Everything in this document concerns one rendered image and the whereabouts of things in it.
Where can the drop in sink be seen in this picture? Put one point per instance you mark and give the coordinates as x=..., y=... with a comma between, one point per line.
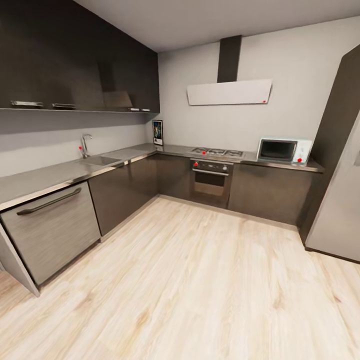
x=110, y=158

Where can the range hood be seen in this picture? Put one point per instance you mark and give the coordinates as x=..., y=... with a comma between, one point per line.
x=228, y=90

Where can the microwave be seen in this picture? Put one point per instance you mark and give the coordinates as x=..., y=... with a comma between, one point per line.
x=289, y=149

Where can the cabinet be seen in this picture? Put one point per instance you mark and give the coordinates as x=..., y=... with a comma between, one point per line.
x=128, y=70
x=47, y=57

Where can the fridge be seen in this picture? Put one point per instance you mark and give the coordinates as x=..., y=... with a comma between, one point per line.
x=332, y=224

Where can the oven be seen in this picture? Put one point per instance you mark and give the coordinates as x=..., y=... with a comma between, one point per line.
x=210, y=179

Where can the poster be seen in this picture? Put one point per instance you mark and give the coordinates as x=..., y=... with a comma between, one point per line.
x=157, y=132

